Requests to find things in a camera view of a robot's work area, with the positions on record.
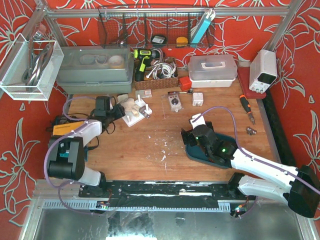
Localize beige work glove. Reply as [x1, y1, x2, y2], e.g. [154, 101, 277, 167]
[117, 94, 140, 118]

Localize white peg board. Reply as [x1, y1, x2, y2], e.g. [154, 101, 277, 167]
[120, 97, 153, 127]

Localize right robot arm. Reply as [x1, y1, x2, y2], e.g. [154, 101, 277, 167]
[180, 121, 320, 218]

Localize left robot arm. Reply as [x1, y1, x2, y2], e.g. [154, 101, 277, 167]
[43, 96, 126, 189]

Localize teal plastic tray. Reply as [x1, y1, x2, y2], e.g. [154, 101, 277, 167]
[185, 133, 238, 169]

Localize small clear labelled box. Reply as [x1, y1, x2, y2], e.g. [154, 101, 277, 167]
[135, 89, 152, 99]

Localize bagged round dial part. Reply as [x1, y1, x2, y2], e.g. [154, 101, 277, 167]
[161, 91, 182, 113]

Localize red small box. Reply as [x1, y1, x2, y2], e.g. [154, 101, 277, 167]
[178, 76, 192, 92]

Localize grey plastic storage box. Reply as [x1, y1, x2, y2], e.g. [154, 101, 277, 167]
[56, 46, 134, 95]

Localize orange device box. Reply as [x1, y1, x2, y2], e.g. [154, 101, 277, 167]
[52, 121, 84, 136]

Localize woven basket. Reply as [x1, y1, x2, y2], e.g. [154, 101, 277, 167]
[132, 70, 179, 90]

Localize red book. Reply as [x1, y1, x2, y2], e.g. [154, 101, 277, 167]
[237, 67, 267, 100]

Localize white power supply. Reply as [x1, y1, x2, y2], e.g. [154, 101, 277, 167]
[248, 49, 278, 94]

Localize clear acrylic hanging box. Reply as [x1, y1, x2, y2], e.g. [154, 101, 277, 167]
[0, 34, 64, 101]

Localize yellow tape measure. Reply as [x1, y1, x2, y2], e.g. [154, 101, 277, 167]
[176, 36, 189, 48]

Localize blue white power strip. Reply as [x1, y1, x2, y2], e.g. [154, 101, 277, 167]
[190, 8, 216, 47]

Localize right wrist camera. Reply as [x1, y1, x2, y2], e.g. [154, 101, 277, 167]
[189, 113, 206, 129]

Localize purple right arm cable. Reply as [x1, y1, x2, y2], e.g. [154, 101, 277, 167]
[197, 105, 320, 218]

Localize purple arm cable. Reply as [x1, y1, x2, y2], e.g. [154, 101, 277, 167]
[197, 105, 320, 218]
[43, 95, 111, 216]

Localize white wall plug adapter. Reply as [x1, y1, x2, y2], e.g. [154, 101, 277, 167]
[192, 92, 204, 107]

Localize small metal bracket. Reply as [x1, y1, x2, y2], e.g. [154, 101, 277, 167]
[246, 126, 257, 136]

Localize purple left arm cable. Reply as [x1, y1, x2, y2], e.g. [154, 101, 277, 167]
[43, 95, 111, 216]

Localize orange handled screwdriver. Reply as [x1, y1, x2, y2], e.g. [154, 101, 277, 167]
[239, 94, 256, 125]

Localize white cables in basket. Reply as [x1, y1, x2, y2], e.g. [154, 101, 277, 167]
[147, 62, 177, 80]

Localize yellow green cordless drill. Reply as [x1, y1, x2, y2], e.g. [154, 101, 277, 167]
[133, 48, 163, 82]

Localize white toolbox with handle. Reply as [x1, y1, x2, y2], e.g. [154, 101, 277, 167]
[188, 54, 238, 88]

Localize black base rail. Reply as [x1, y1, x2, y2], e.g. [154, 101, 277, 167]
[78, 179, 258, 208]

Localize black wire shelf basket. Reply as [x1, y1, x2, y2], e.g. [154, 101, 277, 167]
[97, 3, 215, 49]

